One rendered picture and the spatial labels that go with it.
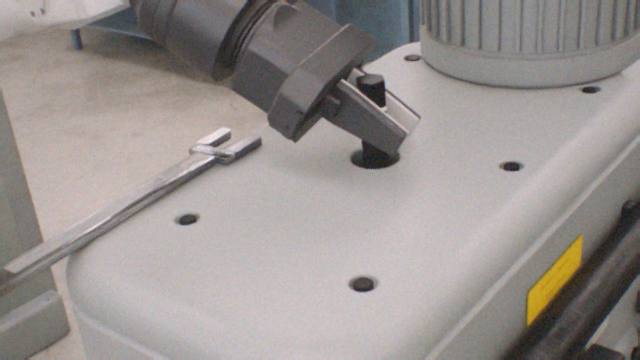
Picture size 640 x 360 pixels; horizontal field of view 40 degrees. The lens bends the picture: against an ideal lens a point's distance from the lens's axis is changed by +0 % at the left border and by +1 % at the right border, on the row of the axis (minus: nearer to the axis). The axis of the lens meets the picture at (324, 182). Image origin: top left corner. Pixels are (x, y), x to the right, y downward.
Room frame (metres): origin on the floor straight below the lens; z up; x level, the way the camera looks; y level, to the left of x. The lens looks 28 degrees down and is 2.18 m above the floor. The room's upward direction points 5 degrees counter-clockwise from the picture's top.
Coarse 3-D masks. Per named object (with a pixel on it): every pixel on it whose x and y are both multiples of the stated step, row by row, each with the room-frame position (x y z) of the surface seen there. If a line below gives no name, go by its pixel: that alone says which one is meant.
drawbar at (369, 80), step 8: (360, 80) 0.57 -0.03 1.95; (368, 80) 0.57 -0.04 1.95; (376, 80) 0.57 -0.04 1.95; (384, 80) 0.57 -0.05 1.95; (360, 88) 0.57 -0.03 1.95; (368, 88) 0.56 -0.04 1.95; (376, 88) 0.56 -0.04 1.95; (384, 88) 0.57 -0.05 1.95; (368, 96) 0.56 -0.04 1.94; (376, 96) 0.56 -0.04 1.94; (384, 96) 0.57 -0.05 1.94; (384, 104) 0.57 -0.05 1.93; (368, 144) 0.56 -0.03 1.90; (368, 152) 0.56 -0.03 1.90; (376, 152) 0.56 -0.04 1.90; (384, 152) 0.56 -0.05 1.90; (368, 160) 0.56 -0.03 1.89; (376, 160) 0.56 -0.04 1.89; (384, 160) 0.56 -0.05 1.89; (368, 168) 0.56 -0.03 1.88; (376, 168) 0.56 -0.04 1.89
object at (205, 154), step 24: (216, 144) 0.61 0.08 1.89; (240, 144) 0.60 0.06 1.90; (168, 168) 0.57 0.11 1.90; (192, 168) 0.57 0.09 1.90; (144, 192) 0.53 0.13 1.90; (168, 192) 0.54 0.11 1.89; (96, 216) 0.51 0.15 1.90; (120, 216) 0.51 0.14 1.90; (48, 240) 0.48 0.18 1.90; (72, 240) 0.48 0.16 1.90; (24, 264) 0.46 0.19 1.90; (48, 264) 0.46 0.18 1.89; (0, 288) 0.43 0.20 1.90
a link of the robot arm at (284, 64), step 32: (192, 0) 0.59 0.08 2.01; (224, 0) 0.58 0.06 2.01; (256, 0) 0.60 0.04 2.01; (192, 32) 0.58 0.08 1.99; (224, 32) 0.58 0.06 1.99; (256, 32) 0.57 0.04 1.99; (288, 32) 0.59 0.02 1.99; (320, 32) 0.60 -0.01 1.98; (352, 32) 0.61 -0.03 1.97; (192, 64) 0.60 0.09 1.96; (224, 64) 0.60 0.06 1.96; (256, 64) 0.56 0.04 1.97; (288, 64) 0.55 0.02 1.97; (320, 64) 0.56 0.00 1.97; (352, 64) 0.59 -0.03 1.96; (256, 96) 0.56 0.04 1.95; (288, 96) 0.53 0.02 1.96; (320, 96) 0.54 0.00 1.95; (288, 128) 0.53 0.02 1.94
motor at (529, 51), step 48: (432, 0) 0.73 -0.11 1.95; (480, 0) 0.69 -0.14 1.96; (528, 0) 0.67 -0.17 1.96; (576, 0) 0.67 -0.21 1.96; (624, 0) 0.69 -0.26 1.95; (432, 48) 0.73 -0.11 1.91; (480, 48) 0.69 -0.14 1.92; (528, 48) 0.67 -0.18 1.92; (576, 48) 0.67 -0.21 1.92; (624, 48) 0.68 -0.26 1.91
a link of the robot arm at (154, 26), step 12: (120, 0) 0.62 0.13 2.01; (132, 0) 0.62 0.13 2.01; (144, 0) 0.60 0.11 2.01; (156, 0) 0.60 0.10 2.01; (168, 0) 0.59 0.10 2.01; (144, 12) 0.60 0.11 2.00; (156, 12) 0.60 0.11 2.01; (168, 12) 0.59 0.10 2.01; (144, 24) 0.61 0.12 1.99; (156, 24) 0.60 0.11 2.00; (156, 36) 0.61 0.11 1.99
